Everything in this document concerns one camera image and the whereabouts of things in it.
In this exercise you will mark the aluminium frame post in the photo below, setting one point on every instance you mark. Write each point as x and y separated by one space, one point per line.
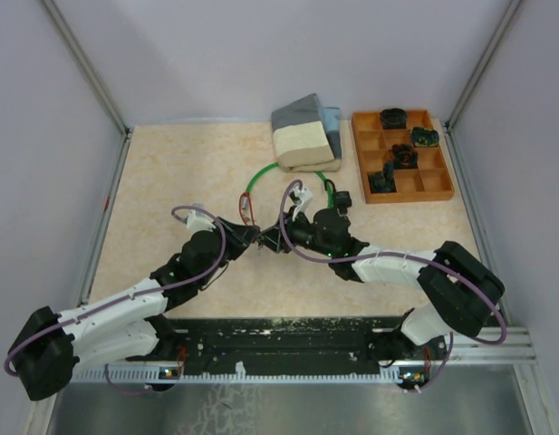
84 64
503 27

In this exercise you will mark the aluminium frame post right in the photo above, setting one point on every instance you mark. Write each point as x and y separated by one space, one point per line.
503 27

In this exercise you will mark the folded grey beige cloth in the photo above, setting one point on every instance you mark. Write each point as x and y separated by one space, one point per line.
306 136

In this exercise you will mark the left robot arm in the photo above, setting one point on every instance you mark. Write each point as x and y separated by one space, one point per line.
53 347

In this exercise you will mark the dark rolled item right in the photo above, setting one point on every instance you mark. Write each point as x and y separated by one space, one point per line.
424 138

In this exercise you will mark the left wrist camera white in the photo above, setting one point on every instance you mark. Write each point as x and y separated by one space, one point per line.
196 220

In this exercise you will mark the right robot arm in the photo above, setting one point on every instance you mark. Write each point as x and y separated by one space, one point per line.
463 294

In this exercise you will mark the black Kaijing padlock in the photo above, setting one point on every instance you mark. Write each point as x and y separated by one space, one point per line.
338 199

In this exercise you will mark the aluminium frame post left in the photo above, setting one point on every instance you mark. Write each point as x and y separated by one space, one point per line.
84 64

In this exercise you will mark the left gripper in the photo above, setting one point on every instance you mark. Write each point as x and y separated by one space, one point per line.
240 234

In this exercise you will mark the red cable seal lock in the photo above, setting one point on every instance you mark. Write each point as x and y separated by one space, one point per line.
246 208

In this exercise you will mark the dark rolled item lower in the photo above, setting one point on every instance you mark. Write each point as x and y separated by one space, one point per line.
383 181

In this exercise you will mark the dark rolled item top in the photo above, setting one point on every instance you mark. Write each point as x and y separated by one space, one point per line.
393 119

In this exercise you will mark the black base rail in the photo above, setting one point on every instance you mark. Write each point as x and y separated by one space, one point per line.
290 346

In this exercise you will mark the green cable lock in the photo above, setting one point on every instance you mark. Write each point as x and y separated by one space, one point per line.
272 166

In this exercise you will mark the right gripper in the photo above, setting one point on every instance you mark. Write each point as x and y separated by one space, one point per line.
273 238

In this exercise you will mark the dark rolled item middle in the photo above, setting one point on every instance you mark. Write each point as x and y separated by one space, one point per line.
404 156

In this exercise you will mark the dark rolled item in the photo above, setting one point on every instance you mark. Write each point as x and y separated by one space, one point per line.
424 138
383 181
404 156
393 119

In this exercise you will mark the wooden compartment tray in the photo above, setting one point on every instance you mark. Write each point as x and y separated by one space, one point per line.
430 181

